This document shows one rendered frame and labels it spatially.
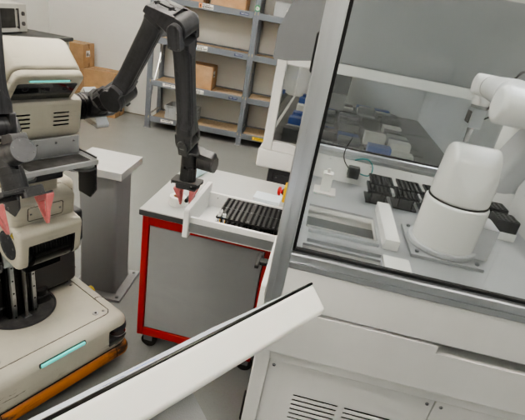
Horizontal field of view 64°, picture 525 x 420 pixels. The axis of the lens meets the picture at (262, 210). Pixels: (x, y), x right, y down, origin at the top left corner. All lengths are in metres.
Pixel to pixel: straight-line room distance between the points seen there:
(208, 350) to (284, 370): 0.66
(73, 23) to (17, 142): 5.35
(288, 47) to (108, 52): 4.29
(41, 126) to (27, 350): 0.86
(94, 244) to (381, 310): 1.72
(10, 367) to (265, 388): 0.98
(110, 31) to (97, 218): 4.15
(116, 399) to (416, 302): 0.72
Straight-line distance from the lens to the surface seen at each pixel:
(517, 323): 1.11
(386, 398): 1.22
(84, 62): 5.96
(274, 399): 1.26
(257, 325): 0.58
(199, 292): 1.92
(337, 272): 0.97
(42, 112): 1.47
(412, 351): 1.11
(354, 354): 1.11
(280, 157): 2.29
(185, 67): 1.27
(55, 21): 6.52
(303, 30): 2.18
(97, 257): 2.45
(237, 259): 1.77
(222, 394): 2.07
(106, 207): 2.28
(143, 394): 0.50
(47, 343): 1.90
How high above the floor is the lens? 1.56
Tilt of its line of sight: 25 degrees down
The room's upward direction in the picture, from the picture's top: 11 degrees clockwise
